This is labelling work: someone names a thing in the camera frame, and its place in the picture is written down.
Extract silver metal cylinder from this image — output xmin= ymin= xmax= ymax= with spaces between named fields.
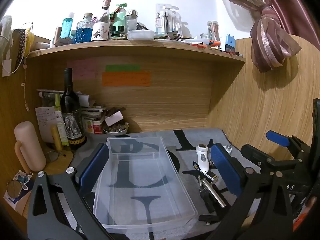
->
xmin=201 ymin=179 xmax=227 ymax=208

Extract black clip tool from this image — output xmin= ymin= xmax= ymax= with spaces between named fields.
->
xmin=198 ymin=175 xmax=215 ymax=213

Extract clear plastic storage bin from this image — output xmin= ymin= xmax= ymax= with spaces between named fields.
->
xmin=93 ymin=137 xmax=197 ymax=233

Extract white handheld massager device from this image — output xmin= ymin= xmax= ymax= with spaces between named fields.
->
xmin=196 ymin=144 xmax=209 ymax=174

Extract white power plug adapter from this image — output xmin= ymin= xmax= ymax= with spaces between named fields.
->
xmin=223 ymin=146 xmax=232 ymax=154

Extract blue cartoon sticker card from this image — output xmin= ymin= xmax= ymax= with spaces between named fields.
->
xmin=3 ymin=170 xmax=34 ymax=215

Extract round eyeglasses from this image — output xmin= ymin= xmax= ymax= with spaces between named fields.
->
xmin=44 ymin=149 xmax=66 ymax=163

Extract yellow lip balm stick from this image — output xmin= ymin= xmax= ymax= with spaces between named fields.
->
xmin=50 ymin=125 xmax=63 ymax=152

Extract cream insulated mug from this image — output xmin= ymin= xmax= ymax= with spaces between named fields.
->
xmin=14 ymin=121 xmax=46 ymax=173

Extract green white tube bottle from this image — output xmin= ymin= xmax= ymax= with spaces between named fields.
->
xmin=55 ymin=93 xmax=69 ymax=147

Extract handwritten white paper note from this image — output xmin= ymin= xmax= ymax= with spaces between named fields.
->
xmin=35 ymin=106 xmax=56 ymax=143

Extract white bowl of trinkets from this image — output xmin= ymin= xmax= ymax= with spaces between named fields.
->
xmin=103 ymin=121 xmax=129 ymax=136

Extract grey mat with black letters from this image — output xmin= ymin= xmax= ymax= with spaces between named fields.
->
xmin=71 ymin=128 xmax=251 ymax=239

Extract dark wine bottle elephant label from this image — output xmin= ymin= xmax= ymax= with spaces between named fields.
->
xmin=60 ymin=68 xmax=87 ymax=151

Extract blue box on shelf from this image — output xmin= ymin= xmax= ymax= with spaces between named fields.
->
xmin=225 ymin=34 xmax=235 ymax=53

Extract pink tied curtain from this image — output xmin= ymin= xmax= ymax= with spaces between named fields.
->
xmin=228 ymin=0 xmax=319 ymax=73

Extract clear glass tumbler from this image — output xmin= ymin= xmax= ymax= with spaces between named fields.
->
xmin=207 ymin=21 xmax=220 ymax=41

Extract pink sticky note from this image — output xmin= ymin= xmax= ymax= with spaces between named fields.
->
xmin=67 ymin=59 xmax=97 ymax=80

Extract orange sticky note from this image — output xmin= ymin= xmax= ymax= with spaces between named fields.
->
xmin=102 ymin=71 xmax=151 ymax=87

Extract green sticky note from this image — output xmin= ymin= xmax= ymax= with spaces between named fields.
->
xmin=105 ymin=64 xmax=140 ymax=72

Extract wooden shelf board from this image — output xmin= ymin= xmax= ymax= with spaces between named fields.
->
xmin=29 ymin=40 xmax=246 ymax=63

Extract blue glass bottle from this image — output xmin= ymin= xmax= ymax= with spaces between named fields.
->
xmin=74 ymin=12 xmax=94 ymax=43

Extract white plastic box on shelf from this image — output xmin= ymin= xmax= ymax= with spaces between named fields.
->
xmin=127 ymin=30 xmax=155 ymax=41

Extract teal liquid bottle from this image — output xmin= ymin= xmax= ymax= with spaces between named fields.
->
xmin=60 ymin=12 xmax=74 ymax=38

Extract white labelled liquor bottle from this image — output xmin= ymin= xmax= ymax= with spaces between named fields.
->
xmin=91 ymin=0 xmax=111 ymax=41

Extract mint green bottle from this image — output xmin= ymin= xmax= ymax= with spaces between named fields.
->
xmin=110 ymin=3 xmax=127 ymax=40

